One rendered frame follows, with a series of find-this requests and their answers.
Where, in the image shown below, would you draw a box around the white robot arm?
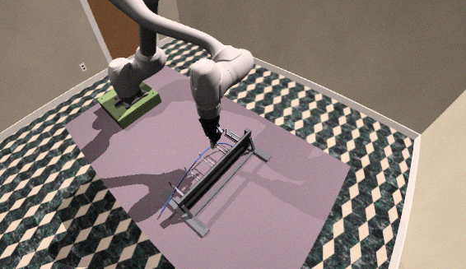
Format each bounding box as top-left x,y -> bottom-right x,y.
108,0 -> 254,119

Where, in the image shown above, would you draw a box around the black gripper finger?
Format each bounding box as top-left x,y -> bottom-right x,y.
209,124 -> 224,150
199,119 -> 211,141

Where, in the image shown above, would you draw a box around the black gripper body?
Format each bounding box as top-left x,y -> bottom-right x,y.
200,114 -> 220,131

